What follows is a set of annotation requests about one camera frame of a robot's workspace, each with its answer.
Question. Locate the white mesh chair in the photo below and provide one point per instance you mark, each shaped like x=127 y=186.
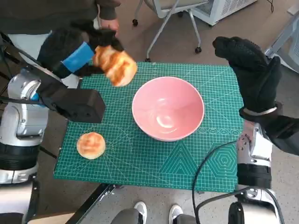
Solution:
x=289 y=51

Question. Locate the long braided toy bread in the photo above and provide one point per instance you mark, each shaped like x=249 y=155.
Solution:
x=116 y=65

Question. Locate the black metal table rail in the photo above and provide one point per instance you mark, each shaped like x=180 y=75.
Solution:
x=93 y=203

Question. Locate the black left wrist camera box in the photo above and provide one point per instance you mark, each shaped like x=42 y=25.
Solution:
x=79 y=105

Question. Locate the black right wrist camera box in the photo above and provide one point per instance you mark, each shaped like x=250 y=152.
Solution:
x=285 y=135

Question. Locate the person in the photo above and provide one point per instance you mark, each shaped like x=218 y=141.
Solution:
x=46 y=11
x=140 y=210

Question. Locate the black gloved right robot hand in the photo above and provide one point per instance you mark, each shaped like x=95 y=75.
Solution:
x=257 y=77

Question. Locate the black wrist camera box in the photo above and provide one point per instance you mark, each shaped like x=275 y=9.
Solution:
x=285 y=135
x=79 y=105

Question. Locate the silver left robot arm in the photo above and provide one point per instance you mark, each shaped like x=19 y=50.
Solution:
x=21 y=112

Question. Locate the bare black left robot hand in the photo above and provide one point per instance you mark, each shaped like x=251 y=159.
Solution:
x=58 y=46

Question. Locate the round toy bread bun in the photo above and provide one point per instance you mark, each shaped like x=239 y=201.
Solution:
x=91 y=145

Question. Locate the white grilled appliance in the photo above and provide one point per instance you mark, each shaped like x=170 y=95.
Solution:
x=224 y=9

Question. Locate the tan wooden board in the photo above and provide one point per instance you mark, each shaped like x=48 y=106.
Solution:
x=51 y=218

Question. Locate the black metal rack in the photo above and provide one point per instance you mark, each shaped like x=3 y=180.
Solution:
x=47 y=152

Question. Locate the grey wheeled office chair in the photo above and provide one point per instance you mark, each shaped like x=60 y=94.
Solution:
x=172 y=7

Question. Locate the pink bowl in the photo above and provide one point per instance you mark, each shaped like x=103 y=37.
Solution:
x=168 y=109

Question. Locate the green cutting mat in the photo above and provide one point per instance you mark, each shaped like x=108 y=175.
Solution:
x=130 y=163

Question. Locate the person's hand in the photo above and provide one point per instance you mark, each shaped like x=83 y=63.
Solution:
x=109 y=23

